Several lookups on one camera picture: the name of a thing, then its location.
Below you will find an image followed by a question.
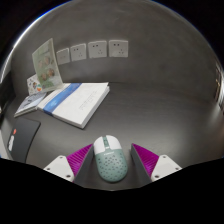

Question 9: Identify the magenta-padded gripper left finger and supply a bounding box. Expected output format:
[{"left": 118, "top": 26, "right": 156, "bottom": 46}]
[{"left": 43, "top": 143, "right": 98, "bottom": 188}]

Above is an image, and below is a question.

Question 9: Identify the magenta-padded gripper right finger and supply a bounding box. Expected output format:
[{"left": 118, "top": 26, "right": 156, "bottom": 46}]
[{"left": 130, "top": 142, "right": 183, "bottom": 187}]

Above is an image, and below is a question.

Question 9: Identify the green and white computer mouse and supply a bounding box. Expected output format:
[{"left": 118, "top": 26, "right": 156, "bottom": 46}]
[{"left": 92, "top": 134, "right": 129, "bottom": 183}]

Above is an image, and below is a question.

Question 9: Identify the dark grey mouse pad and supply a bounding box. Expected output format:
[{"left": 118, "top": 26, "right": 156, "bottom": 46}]
[{"left": 6, "top": 117, "right": 42, "bottom": 164}]

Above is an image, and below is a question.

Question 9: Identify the white book with blue stripe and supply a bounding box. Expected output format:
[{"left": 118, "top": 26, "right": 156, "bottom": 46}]
[{"left": 37, "top": 82, "right": 111, "bottom": 130}]

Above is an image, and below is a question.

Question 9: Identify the grey patterned booklet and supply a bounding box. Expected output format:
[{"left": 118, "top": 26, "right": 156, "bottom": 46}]
[{"left": 13, "top": 91, "right": 48, "bottom": 118}]

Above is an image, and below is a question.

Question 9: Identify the white card with colourful stickers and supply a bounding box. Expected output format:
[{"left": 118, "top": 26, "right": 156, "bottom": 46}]
[{"left": 26, "top": 73, "right": 44, "bottom": 97}]

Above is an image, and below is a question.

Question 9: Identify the green menu sign stand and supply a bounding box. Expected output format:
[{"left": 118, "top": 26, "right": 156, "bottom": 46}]
[{"left": 31, "top": 37, "right": 64, "bottom": 94}]

